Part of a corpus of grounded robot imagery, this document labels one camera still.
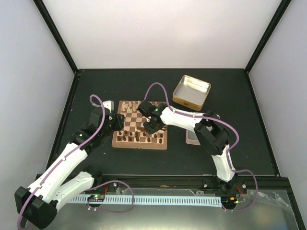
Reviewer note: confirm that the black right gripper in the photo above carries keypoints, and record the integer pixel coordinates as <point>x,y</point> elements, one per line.
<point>149,130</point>

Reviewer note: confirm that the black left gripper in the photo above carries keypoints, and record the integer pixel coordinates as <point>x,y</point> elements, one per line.
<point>119,124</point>

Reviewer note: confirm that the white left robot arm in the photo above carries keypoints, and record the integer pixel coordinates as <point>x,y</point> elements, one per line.
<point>40,201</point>

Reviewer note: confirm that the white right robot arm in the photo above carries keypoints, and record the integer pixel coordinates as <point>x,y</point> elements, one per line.
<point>209,130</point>

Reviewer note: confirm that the wooden chess board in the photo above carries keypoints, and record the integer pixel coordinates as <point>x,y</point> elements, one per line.
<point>133,120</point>

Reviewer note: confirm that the left controller circuit board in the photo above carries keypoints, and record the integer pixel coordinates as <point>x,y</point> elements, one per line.
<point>96,198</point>

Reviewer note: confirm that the controller circuit board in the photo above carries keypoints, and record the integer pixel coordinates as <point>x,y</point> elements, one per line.
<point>96,198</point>
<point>229,200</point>

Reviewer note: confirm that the right controller circuit board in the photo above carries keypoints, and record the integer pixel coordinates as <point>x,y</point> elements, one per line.
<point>229,200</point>

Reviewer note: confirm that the silver patterned tin lid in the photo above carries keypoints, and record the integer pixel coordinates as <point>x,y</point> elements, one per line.
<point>191,138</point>

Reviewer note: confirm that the gold square tin box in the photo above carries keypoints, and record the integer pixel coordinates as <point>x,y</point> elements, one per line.
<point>191,92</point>

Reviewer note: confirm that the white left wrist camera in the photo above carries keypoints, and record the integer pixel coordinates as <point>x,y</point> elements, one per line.
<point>108,105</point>

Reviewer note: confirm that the white slotted cable duct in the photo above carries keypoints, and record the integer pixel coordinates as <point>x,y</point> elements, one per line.
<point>206,201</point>

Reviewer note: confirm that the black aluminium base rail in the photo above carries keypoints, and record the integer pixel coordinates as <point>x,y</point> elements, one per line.
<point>208,184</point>

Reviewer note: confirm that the left black frame post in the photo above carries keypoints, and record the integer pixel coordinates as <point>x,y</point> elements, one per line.
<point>55,33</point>

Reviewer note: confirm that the black frame post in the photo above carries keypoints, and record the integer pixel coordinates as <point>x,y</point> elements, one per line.
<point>281,9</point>
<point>55,33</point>

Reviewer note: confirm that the right black frame post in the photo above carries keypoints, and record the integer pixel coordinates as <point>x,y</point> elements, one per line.
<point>281,9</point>

